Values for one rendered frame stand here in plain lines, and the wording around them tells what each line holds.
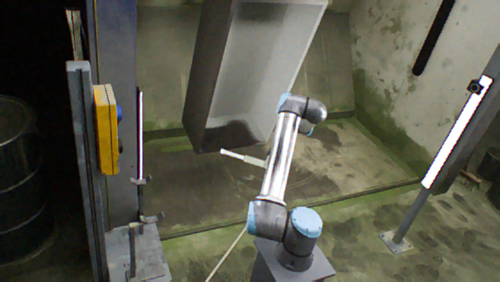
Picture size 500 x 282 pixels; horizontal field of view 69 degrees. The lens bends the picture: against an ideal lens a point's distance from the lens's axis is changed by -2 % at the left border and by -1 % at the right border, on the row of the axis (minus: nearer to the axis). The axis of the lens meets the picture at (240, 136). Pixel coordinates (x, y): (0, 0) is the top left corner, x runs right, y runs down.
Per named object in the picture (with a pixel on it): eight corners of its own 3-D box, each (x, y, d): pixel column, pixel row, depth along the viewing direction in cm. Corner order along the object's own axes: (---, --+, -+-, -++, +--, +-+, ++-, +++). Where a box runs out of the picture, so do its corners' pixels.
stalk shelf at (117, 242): (102, 234, 157) (102, 231, 156) (154, 223, 166) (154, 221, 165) (112, 297, 134) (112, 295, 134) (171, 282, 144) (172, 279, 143)
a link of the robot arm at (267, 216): (281, 242, 161) (312, 91, 185) (243, 232, 162) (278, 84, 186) (278, 243, 176) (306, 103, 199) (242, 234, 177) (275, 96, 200)
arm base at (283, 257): (320, 266, 177) (326, 253, 172) (286, 277, 170) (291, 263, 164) (300, 236, 191) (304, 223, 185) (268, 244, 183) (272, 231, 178)
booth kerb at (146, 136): (111, 146, 321) (110, 134, 314) (111, 145, 323) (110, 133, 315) (352, 119, 431) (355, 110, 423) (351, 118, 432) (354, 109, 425)
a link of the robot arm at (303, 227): (313, 259, 168) (324, 234, 158) (278, 250, 169) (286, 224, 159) (314, 234, 181) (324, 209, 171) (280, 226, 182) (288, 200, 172)
